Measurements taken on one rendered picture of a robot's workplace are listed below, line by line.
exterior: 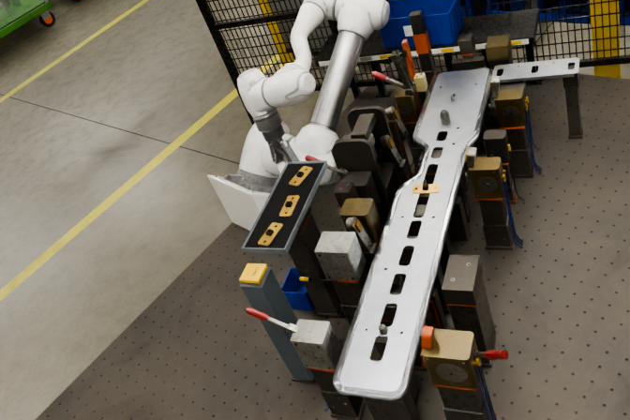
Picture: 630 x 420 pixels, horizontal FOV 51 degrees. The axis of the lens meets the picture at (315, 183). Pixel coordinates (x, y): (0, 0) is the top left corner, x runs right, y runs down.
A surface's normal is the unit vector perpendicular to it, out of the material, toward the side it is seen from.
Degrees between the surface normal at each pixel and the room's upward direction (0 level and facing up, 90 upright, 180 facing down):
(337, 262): 90
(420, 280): 0
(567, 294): 0
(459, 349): 0
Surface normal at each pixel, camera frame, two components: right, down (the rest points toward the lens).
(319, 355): -0.32, 0.67
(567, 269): -0.30, -0.74
